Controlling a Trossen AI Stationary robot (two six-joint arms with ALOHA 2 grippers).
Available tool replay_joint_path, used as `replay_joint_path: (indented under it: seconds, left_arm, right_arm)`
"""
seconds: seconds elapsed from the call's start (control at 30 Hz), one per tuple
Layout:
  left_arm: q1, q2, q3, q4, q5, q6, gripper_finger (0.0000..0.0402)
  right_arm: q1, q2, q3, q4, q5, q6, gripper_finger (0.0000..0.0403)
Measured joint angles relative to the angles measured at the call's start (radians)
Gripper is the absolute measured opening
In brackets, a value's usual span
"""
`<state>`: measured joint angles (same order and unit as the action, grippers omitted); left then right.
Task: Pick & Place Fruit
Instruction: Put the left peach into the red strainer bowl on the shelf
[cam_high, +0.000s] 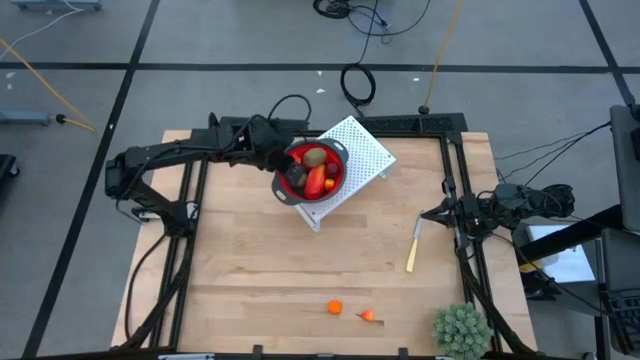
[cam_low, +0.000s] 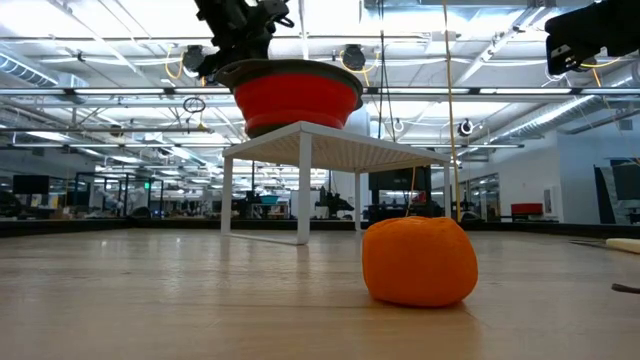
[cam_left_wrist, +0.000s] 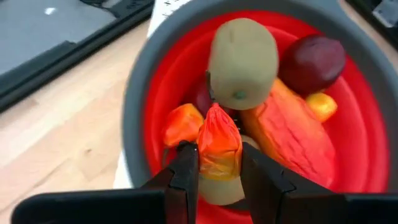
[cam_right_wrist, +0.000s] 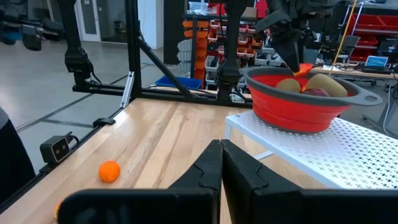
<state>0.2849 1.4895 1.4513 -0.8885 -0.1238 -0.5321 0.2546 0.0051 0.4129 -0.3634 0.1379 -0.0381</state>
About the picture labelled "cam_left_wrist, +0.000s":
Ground large red orange fruit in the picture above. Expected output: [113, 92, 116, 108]
[239, 77, 338, 187]

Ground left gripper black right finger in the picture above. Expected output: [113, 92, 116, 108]
[240, 141, 345, 224]

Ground dark red plum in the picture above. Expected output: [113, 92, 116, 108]
[279, 34, 347, 96]
[193, 77, 237, 121]

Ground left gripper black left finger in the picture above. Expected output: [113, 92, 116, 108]
[141, 140, 200, 224]

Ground small orange yellow mango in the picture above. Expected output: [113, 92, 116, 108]
[305, 91, 338, 124]
[162, 103, 205, 149]

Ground red grey collapsible colander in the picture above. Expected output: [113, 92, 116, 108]
[122, 0, 398, 224]

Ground small orange pear with stem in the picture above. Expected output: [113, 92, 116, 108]
[197, 70, 243, 181]

